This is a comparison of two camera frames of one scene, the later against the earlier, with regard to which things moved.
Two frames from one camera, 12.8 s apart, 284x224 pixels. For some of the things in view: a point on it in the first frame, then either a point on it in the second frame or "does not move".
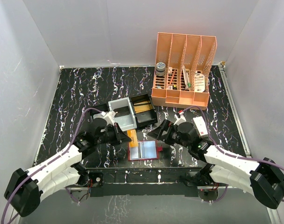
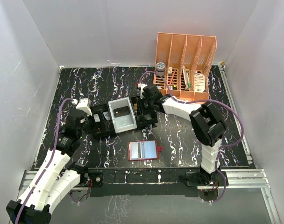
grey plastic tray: [124, 116] does not move
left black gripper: [118, 133] to [93, 121]
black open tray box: [144, 110] does not move
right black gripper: [166, 131] to [145, 108]
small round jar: [160, 70] does not move
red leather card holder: [146, 150] does not move
